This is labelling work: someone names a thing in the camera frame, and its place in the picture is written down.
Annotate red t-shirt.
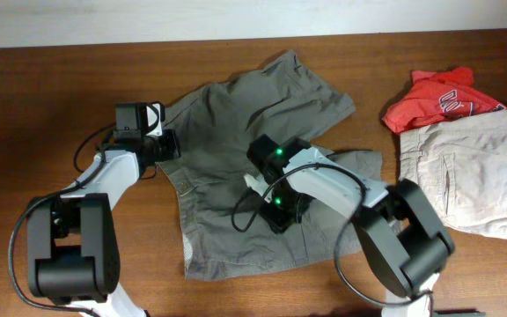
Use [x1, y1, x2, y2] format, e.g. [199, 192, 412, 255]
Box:
[382, 67, 507, 135]

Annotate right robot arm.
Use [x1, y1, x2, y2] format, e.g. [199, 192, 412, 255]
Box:
[246, 135, 455, 316]

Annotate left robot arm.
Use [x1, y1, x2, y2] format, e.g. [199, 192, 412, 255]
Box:
[17, 101, 180, 316]

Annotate beige shorts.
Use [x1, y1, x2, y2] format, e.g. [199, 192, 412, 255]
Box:
[400, 110, 507, 240]

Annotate grey-green shorts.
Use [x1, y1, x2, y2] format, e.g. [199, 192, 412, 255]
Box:
[160, 51, 360, 281]

